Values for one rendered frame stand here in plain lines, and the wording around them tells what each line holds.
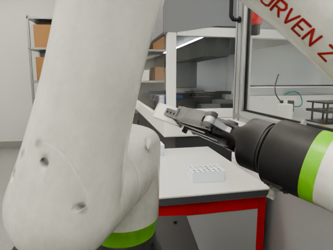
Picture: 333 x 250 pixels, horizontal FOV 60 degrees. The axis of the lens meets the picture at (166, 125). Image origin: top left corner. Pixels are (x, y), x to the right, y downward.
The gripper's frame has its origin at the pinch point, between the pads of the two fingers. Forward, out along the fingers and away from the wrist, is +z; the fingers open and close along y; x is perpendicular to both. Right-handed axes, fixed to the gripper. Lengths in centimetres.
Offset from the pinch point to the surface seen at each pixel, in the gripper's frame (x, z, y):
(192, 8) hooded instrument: 70, 72, 56
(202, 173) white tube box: -6, 19, 50
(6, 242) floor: -107, 153, 78
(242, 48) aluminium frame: 48, 30, 53
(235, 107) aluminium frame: 28, 30, 68
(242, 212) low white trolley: -11, 4, 59
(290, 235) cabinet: -10, -12, 64
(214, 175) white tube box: -4, 16, 53
